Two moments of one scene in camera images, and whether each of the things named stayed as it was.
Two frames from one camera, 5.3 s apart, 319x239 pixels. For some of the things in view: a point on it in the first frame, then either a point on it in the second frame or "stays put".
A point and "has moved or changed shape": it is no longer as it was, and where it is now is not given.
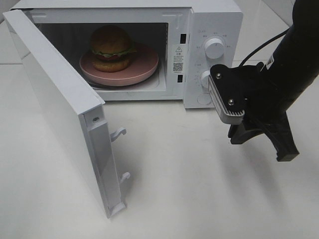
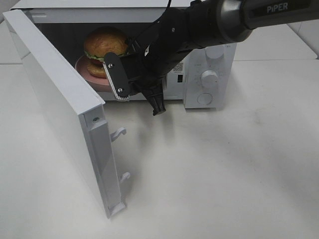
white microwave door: (77, 106) stays put
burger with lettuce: (111, 49) has moved or changed shape
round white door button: (204, 99) stays put
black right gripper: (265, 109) → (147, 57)
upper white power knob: (214, 48) stays put
